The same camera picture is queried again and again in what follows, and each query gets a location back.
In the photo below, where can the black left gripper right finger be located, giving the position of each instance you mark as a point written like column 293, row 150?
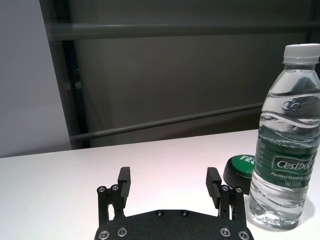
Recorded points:
column 225, row 200

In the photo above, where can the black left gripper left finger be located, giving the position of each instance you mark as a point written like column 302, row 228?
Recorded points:
column 117, row 197

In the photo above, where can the clear water bottle green label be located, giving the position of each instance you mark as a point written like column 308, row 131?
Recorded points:
column 285, row 150

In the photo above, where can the green buzzer button black base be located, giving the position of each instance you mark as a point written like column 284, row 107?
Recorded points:
column 238, row 172

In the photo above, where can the wide grey horizontal beam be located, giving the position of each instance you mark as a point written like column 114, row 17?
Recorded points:
column 175, row 30

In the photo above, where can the dark grey horizontal rail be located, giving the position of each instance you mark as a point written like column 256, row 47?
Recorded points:
column 162, row 122

